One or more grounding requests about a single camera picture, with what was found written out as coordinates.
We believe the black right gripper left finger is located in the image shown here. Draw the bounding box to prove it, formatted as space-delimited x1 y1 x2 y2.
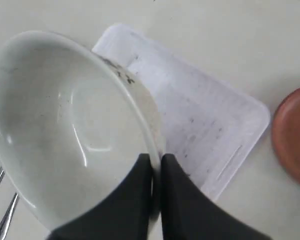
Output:
48 153 153 240

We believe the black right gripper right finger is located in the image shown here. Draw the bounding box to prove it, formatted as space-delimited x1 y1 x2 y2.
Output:
161 153 270 240

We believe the beige ceramic bowl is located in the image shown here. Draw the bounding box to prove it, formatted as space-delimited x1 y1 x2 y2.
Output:
0 31 165 230

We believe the silver metal fork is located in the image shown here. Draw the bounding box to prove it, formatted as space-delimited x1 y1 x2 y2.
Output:
0 192 19 240

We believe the brown wooden plate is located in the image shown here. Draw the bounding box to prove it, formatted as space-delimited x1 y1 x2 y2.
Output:
271 88 300 184

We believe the white plastic woven basket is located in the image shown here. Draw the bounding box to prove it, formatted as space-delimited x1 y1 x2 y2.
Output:
92 24 270 200

